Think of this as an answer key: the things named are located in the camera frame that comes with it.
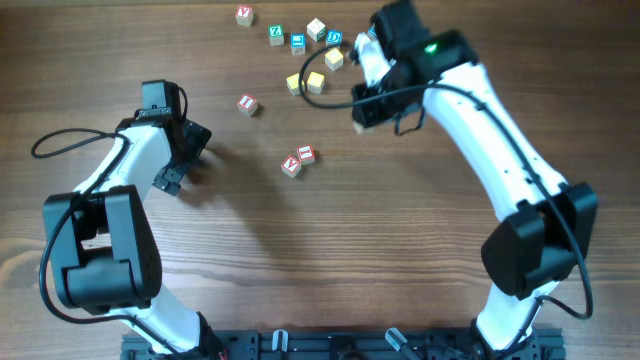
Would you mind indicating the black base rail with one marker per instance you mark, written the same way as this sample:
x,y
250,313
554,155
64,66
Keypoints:
x,y
443,343

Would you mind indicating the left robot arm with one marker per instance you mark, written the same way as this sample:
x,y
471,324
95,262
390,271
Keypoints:
x,y
101,262

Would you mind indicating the blue X letter block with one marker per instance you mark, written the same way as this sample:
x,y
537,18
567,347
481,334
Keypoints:
x,y
360,129

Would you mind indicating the blue picture block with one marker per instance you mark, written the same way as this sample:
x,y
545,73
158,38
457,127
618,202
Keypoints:
x,y
298,44

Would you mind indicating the red Y letter block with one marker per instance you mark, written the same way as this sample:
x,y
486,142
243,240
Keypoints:
x,y
244,15

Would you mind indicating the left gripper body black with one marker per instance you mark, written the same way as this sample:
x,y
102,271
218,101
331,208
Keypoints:
x,y
196,137

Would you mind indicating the blue D letter block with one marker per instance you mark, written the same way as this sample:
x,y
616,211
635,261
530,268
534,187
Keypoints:
x,y
333,37

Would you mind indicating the yellow block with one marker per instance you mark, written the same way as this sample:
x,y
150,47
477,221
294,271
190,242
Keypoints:
x,y
295,85
315,82
334,59

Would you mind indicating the green Z letter block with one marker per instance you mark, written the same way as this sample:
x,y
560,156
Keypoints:
x,y
276,35

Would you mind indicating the white green picture block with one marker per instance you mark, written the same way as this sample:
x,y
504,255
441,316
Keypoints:
x,y
316,30

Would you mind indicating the red i block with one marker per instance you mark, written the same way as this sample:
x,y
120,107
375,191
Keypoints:
x,y
247,105
306,154

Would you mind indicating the red A letter block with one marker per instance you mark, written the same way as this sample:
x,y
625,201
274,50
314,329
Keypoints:
x,y
291,166

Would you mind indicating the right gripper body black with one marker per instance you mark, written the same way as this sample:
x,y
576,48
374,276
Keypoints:
x,y
382,110

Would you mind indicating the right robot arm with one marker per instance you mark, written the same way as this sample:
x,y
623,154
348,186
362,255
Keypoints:
x,y
545,223

